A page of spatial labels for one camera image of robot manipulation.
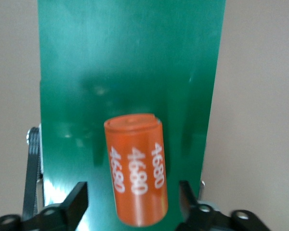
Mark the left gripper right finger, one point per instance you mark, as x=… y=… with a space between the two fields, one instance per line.
x=195 y=211

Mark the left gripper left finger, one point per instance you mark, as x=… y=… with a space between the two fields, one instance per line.
x=72 y=207

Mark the green conveyor belt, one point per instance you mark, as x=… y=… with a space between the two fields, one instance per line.
x=125 y=60

